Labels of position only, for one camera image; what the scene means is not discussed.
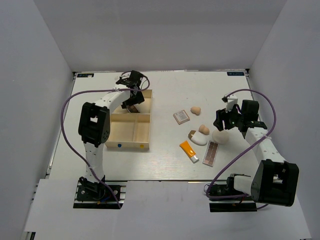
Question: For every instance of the pink square compact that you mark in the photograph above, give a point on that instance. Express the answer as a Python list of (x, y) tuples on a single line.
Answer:
[(181, 117)]

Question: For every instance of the white round powder puff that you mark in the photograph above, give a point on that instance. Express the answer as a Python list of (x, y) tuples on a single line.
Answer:
[(220, 137)]

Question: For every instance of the beige makeup sponge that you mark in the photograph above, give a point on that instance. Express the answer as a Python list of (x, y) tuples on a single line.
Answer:
[(195, 110), (204, 130)]

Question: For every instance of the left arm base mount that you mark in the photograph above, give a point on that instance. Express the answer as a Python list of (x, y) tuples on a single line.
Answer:
[(94, 195)]

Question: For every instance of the blue logo sticker left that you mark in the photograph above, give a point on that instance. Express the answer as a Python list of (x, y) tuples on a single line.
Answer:
[(85, 75)]

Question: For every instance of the blue logo sticker right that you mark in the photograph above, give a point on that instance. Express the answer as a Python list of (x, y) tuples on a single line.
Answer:
[(235, 73)]

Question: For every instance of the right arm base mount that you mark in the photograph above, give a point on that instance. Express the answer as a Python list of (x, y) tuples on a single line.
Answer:
[(224, 198)]

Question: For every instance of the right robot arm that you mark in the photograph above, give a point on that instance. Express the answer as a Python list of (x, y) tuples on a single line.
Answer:
[(275, 180)]

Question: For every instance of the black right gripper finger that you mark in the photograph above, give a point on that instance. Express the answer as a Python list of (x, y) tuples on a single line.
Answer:
[(221, 114), (219, 124)]

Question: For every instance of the white bottle brown cap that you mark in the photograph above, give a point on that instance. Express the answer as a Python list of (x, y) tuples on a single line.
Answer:
[(197, 138)]

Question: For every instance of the blue logo sticker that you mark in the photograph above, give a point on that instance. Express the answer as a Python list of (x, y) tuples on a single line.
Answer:
[(85, 75), (235, 73)]

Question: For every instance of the pink clear eyeshadow palette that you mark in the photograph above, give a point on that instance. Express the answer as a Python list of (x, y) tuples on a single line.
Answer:
[(210, 153)]

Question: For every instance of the cream compartment organizer tray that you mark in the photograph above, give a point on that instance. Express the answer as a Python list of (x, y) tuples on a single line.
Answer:
[(132, 130)]

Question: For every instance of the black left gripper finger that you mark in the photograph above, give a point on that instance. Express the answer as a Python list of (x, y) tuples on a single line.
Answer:
[(136, 98), (127, 104)]

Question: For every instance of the brown eyeshadow palette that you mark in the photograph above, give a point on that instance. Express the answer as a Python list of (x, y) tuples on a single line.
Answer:
[(132, 109)]

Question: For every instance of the orange cream tube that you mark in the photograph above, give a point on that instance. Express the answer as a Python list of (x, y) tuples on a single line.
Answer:
[(185, 146)]

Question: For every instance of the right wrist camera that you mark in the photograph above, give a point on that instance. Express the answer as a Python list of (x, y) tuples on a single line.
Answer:
[(230, 101)]

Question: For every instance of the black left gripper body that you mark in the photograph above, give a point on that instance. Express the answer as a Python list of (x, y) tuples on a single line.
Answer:
[(138, 88)]

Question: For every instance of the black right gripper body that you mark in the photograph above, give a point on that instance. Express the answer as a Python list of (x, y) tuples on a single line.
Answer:
[(233, 118)]

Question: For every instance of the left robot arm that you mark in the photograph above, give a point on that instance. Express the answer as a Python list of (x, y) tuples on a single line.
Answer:
[(95, 121)]

